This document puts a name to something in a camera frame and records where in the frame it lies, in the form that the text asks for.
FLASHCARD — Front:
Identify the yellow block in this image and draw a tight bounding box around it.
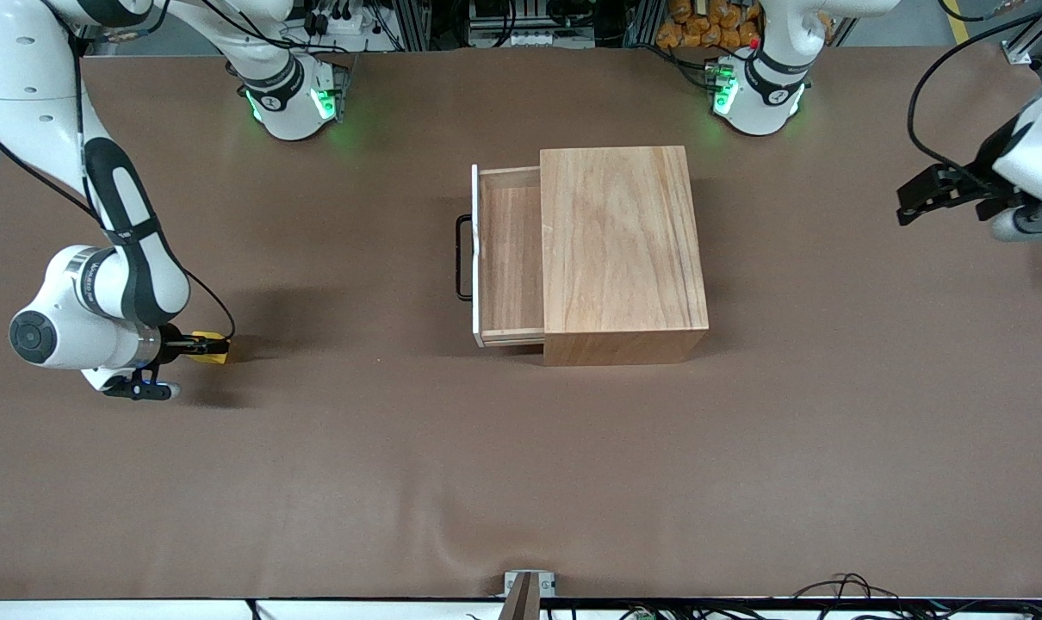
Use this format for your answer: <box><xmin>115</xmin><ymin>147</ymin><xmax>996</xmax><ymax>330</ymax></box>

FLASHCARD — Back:
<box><xmin>189</xmin><ymin>331</ymin><xmax>233</xmax><ymax>366</ymax></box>

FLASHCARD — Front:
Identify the wooden drawer with black handle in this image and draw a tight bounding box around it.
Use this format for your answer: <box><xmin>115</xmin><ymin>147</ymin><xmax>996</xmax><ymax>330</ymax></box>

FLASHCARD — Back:
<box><xmin>455</xmin><ymin>164</ymin><xmax>547</xmax><ymax>349</ymax></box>

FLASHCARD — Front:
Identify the orange objects pile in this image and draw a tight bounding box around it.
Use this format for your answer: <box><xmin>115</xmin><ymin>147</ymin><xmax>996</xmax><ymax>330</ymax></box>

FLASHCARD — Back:
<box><xmin>656</xmin><ymin>0</ymin><xmax>765</xmax><ymax>50</ymax></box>

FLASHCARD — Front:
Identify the wooden cabinet box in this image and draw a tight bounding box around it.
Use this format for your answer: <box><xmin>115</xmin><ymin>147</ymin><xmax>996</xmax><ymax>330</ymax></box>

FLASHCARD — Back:
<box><xmin>540</xmin><ymin>146</ymin><xmax>711</xmax><ymax>368</ymax></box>

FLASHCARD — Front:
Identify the brown table cover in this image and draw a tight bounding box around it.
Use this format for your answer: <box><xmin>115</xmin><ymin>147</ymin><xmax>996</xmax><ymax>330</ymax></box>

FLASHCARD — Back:
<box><xmin>0</xmin><ymin>43</ymin><xmax>1042</xmax><ymax>601</ymax></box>

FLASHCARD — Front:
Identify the power strip with black plugs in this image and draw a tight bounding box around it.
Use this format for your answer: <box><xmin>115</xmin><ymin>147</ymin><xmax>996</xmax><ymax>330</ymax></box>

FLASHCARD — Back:
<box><xmin>301</xmin><ymin>0</ymin><xmax>384</xmax><ymax>40</ymax></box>

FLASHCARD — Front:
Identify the white power strip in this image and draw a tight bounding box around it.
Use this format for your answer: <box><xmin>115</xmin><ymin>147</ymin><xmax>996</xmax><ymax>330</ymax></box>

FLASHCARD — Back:
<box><xmin>472</xmin><ymin>29</ymin><xmax>558</xmax><ymax>49</ymax></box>

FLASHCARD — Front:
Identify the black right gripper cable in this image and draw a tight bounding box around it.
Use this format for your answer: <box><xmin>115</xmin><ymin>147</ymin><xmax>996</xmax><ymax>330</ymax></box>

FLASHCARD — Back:
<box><xmin>0</xmin><ymin>0</ymin><xmax>238</xmax><ymax>342</ymax></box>

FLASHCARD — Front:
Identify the aluminium frame post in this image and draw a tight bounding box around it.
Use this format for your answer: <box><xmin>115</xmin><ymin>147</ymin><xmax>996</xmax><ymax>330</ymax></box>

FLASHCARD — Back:
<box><xmin>1002</xmin><ymin>0</ymin><xmax>1042</xmax><ymax>68</ymax></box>

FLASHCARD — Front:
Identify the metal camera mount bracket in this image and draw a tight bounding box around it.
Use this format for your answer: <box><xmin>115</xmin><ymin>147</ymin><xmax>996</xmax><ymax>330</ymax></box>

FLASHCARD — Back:
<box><xmin>498</xmin><ymin>569</ymin><xmax>559</xmax><ymax>620</ymax></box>

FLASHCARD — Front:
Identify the black cable bundle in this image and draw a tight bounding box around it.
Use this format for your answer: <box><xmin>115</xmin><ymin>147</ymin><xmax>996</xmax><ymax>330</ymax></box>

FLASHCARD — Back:
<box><xmin>784</xmin><ymin>572</ymin><xmax>1042</xmax><ymax>620</ymax></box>

